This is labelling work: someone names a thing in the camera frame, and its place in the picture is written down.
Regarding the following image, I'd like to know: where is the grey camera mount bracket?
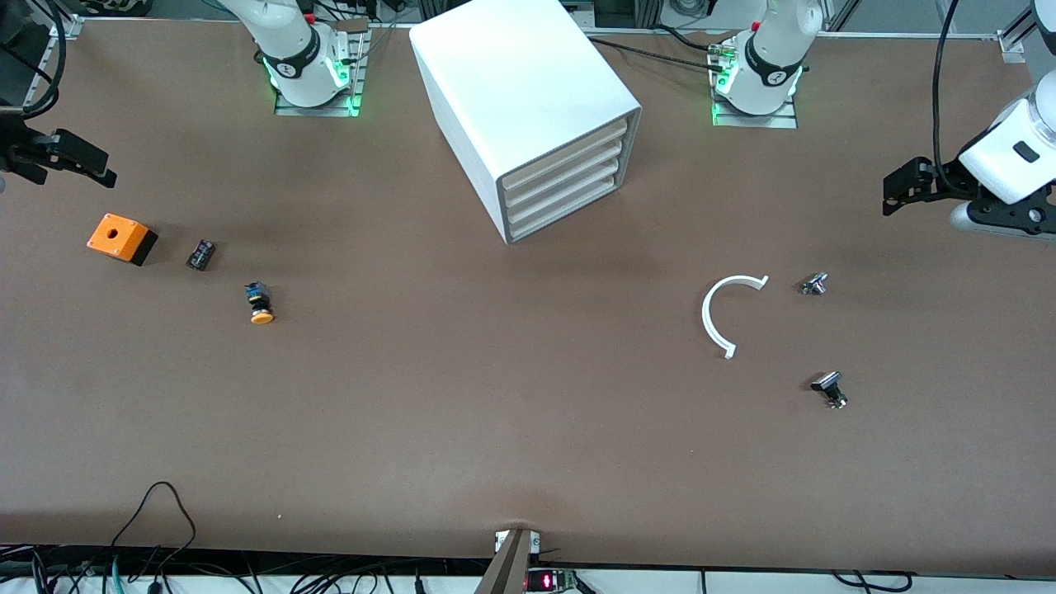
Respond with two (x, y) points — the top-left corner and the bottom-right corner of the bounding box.
(472, 528), (541, 594)

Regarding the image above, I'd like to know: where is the black headed silver switch part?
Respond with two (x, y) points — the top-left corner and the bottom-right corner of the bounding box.
(810, 371), (849, 411)

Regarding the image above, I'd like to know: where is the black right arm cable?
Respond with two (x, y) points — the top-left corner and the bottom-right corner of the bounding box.
(21, 0), (65, 116)

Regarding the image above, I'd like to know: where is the aluminium table edge rail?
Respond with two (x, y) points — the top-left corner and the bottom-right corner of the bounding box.
(804, 30), (1003, 40)

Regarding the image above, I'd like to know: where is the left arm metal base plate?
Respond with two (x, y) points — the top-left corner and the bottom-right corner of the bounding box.
(711, 37), (799, 129)

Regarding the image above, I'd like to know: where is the orange box with hole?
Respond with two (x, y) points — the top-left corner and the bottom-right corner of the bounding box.
(87, 213), (159, 266)

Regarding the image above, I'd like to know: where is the yellow mushroom push button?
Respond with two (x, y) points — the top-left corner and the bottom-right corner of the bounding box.
(244, 281), (276, 325)

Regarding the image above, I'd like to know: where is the device with red display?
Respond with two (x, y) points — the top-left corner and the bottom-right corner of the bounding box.
(526, 568), (578, 593)

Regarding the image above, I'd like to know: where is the thin black cable loop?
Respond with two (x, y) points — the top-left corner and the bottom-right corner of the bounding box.
(107, 482), (199, 594)

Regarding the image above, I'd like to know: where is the white curved plastic piece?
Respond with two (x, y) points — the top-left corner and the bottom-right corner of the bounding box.
(701, 275), (771, 361)

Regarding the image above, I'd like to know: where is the black cable on table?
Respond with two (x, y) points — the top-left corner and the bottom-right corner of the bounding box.
(587, 25), (727, 71)

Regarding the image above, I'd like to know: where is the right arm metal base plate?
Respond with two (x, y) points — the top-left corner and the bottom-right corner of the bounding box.
(275, 29), (370, 116)

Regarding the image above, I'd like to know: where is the aluminium frame corner profile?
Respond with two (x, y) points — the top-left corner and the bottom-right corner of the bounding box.
(25, 0), (85, 40)
(994, 0), (1056, 63)

